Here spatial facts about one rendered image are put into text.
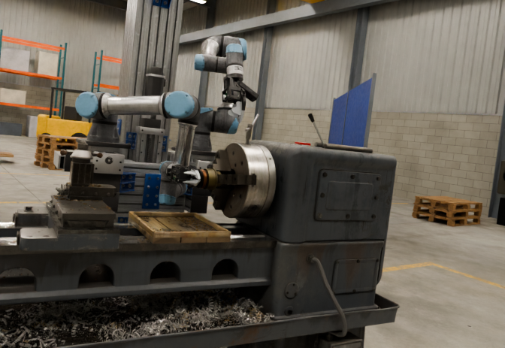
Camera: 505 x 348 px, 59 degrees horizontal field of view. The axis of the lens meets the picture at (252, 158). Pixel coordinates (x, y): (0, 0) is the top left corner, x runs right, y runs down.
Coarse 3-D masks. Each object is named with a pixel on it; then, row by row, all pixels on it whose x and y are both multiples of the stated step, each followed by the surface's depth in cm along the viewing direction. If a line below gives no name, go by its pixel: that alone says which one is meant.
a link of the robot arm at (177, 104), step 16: (80, 96) 199; (96, 96) 200; (112, 96) 202; (128, 96) 201; (144, 96) 200; (160, 96) 198; (176, 96) 193; (192, 96) 201; (80, 112) 200; (96, 112) 200; (112, 112) 201; (128, 112) 200; (144, 112) 199; (160, 112) 198; (176, 112) 193; (192, 112) 199
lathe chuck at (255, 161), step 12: (228, 144) 191; (240, 144) 183; (252, 144) 188; (228, 156) 190; (240, 156) 181; (252, 156) 178; (264, 156) 181; (240, 168) 180; (252, 168) 175; (264, 168) 178; (264, 180) 177; (240, 192) 178; (252, 192) 175; (264, 192) 177; (228, 204) 187; (240, 204) 178; (252, 204) 177; (228, 216) 186; (240, 216) 183; (252, 216) 185
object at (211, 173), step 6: (204, 168) 181; (210, 168) 182; (204, 174) 178; (210, 174) 178; (216, 174) 179; (204, 180) 177; (210, 180) 178; (216, 180) 179; (198, 186) 179; (204, 186) 179; (210, 186) 179
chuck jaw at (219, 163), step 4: (216, 152) 192; (220, 152) 190; (224, 152) 191; (216, 156) 192; (220, 156) 189; (224, 156) 190; (216, 160) 187; (220, 160) 188; (224, 160) 189; (228, 160) 190; (216, 164) 186; (220, 164) 187; (224, 164) 187; (228, 164) 189; (216, 168) 184; (220, 168) 185; (224, 168) 186; (228, 168) 187; (220, 172) 186; (224, 172) 187; (228, 172) 188; (232, 172) 189
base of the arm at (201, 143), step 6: (198, 132) 237; (204, 132) 238; (198, 138) 237; (204, 138) 238; (192, 144) 237; (198, 144) 236; (204, 144) 237; (210, 144) 242; (204, 150) 237; (210, 150) 241
